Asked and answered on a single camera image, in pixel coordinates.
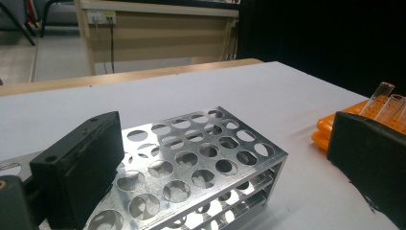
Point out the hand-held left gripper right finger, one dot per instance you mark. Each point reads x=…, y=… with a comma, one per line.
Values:
x=370, y=153

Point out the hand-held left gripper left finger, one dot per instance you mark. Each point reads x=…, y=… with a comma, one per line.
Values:
x=76, y=166

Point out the orange plastic test tube rack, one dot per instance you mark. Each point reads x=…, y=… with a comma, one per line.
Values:
x=322, y=137

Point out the clear glass test tube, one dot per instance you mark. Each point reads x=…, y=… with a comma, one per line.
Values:
x=381, y=94
x=394, y=107

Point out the metal test tube rack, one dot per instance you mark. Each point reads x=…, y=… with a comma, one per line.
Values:
x=153, y=187

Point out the black curtain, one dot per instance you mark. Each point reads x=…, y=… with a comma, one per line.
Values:
x=319, y=38

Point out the black chair leg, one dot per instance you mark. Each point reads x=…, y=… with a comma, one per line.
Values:
x=44, y=19
x=17, y=24

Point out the white table mat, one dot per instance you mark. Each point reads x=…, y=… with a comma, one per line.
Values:
x=223, y=89

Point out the white wall power outlet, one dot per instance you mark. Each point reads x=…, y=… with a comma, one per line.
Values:
x=101, y=16

